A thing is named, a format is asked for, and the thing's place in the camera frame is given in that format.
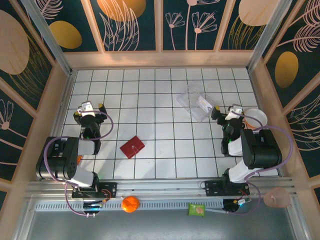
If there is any white VIP card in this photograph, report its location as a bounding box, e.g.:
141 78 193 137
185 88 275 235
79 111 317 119
196 97 215 113

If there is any slotted grey cable duct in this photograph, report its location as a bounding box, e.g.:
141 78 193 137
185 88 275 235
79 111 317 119
34 199 226 212

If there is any aluminium frame post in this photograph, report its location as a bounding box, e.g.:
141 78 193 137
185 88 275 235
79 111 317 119
21 0 74 76
246 0 293 73

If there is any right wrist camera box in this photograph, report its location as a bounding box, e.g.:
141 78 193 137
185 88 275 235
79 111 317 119
226 104 245 120

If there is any aluminium rail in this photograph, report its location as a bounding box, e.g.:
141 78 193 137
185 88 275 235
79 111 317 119
24 176 298 201

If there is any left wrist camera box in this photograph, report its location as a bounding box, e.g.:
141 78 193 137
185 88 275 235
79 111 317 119
77 100 97 117

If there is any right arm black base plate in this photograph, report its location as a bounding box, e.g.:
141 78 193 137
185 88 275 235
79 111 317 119
204 179 251 197

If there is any white bowl with orange outside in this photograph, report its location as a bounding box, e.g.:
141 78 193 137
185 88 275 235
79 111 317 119
242 107 268 130

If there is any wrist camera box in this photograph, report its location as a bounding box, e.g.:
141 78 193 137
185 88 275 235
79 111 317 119
226 104 245 120
77 100 97 117

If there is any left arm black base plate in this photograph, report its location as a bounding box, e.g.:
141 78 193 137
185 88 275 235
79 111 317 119
71 181 118 200

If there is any black controller board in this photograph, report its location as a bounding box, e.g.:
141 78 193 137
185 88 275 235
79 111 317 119
83 199 104 218
222 197 252 215

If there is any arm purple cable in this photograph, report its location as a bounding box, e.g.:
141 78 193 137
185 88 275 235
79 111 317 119
43 110 115 218
226 111 295 216

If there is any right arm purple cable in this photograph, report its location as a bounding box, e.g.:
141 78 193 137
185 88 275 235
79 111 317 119
226 111 295 216

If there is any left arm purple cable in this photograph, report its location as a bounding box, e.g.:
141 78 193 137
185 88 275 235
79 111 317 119
43 110 115 218

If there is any orange ball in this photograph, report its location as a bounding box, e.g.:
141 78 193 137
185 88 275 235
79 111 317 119
121 195 140 214

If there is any green snack packet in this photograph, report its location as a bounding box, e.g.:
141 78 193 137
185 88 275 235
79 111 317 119
187 203 206 218

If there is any clear acrylic tray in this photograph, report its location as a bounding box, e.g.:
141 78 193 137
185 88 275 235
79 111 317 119
176 81 218 123

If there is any red card holder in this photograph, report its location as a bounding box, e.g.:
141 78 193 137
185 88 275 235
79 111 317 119
119 135 146 160

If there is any pink round object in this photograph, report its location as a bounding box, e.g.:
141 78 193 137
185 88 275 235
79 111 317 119
262 187 292 208

